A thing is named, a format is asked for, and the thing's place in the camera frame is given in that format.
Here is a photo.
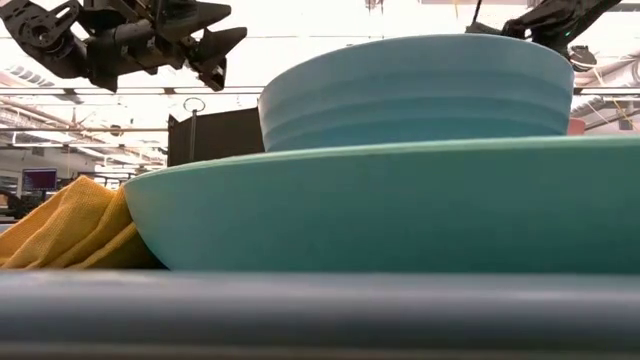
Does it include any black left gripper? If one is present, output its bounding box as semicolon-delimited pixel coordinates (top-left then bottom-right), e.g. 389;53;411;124
79;0;249;94

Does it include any blue bowl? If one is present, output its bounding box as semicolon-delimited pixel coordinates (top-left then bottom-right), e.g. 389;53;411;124
257;33;577;153

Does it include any yellow cloth napkin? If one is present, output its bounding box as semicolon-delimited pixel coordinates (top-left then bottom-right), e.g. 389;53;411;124
0;175;162;272

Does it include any teal plate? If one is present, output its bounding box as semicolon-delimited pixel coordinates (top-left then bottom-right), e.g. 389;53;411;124
123;135;640;275

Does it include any blue plastic tray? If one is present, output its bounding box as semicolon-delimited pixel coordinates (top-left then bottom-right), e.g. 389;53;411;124
0;222;640;360

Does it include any pink cup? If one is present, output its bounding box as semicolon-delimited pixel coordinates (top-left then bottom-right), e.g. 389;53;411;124
566;116;588;138

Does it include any black partition screen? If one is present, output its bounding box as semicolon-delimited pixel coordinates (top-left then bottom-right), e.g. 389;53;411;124
166;106;267;168

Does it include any background computer monitor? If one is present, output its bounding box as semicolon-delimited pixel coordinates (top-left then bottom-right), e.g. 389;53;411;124
21;167;59;193

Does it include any long ceiling light rail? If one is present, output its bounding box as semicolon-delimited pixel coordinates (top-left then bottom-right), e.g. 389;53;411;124
0;85;640;96

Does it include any black pole with ring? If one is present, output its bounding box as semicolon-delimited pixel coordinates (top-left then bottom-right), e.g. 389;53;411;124
182;96;207;164

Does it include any black background workstation frame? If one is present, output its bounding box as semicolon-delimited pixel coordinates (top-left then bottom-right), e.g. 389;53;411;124
92;171;137;190

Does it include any ceiling cable reel yellow cord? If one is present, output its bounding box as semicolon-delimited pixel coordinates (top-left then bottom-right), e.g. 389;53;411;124
568;43;614;74

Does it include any white ceiling duct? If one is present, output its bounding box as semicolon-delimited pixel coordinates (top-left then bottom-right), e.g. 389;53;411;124
569;93;640;132

